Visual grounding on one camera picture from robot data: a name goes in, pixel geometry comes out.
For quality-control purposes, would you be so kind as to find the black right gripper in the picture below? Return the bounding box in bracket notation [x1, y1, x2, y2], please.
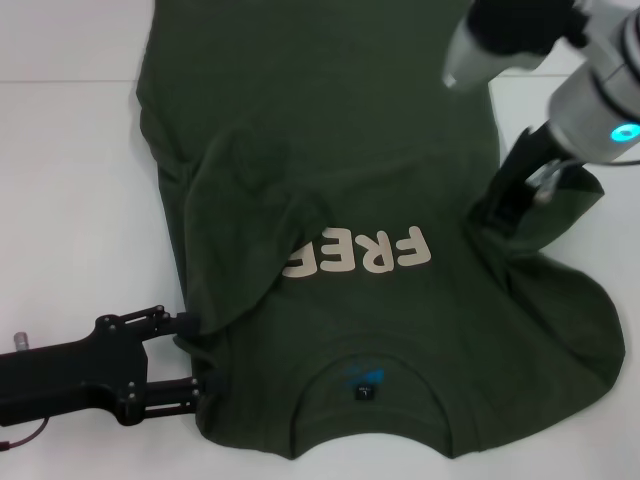
[477, 124, 566, 236]

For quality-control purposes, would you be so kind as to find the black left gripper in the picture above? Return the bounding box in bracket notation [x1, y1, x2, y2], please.
[0, 302, 224, 426]

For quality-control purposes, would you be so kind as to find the dark green FREE t-shirt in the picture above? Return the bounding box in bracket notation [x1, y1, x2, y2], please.
[135, 0, 629, 449]

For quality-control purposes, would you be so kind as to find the silver right cable connector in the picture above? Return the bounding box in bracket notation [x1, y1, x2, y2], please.
[524, 162, 564, 206]

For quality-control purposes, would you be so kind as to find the dark left gripper cable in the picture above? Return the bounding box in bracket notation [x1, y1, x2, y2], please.
[0, 417, 49, 452]

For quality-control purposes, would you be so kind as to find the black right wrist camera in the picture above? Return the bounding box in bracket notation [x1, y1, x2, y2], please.
[467, 0, 589, 57]

